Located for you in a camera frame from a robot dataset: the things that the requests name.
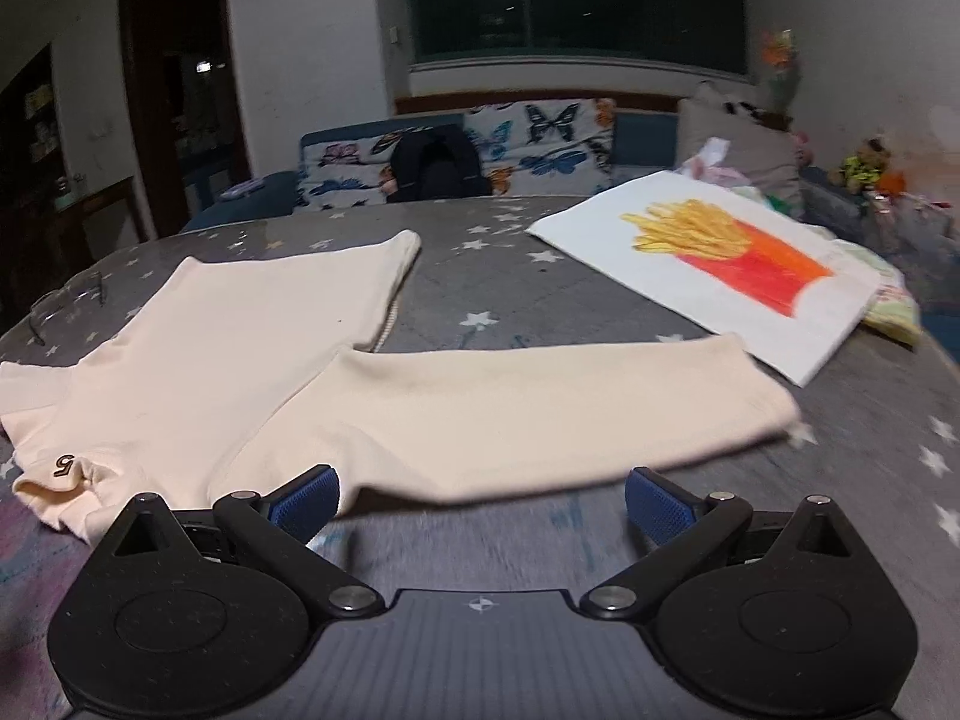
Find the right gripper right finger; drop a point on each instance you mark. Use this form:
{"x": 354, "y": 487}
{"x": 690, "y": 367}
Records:
{"x": 691, "y": 536}

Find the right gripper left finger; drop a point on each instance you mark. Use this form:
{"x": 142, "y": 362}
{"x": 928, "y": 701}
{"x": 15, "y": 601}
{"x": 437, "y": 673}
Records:
{"x": 271, "y": 535}

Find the cream sweatshirt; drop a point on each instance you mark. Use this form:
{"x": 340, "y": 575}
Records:
{"x": 243, "y": 375}

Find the white fries print bag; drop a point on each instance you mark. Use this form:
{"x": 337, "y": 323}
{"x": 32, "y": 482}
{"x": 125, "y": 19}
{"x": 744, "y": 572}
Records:
{"x": 722, "y": 261}

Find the light green folded cloth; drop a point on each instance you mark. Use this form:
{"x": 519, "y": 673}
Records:
{"x": 893, "y": 313}

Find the blue sofa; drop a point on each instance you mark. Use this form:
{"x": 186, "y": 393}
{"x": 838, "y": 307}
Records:
{"x": 925, "y": 249}

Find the beige pillow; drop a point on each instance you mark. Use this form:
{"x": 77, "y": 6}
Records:
{"x": 766, "y": 158}

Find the yellow green plush toy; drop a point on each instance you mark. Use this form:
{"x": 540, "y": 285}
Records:
{"x": 870, "y": 168}

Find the black backpack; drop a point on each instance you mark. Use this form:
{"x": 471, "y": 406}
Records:
{"x": 436, "y": 163}

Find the butterfly print sofa cushion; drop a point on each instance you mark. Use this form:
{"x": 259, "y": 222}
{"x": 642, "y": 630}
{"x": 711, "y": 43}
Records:
{"x": 525, "y": 149}

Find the artificial flower bouquet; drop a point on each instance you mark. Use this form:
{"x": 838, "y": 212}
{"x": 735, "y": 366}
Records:
{"x": 779, "y": 54}

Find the dark window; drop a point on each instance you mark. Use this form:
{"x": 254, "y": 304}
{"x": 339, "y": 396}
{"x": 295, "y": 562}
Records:
{"x": 708, "y": 34}

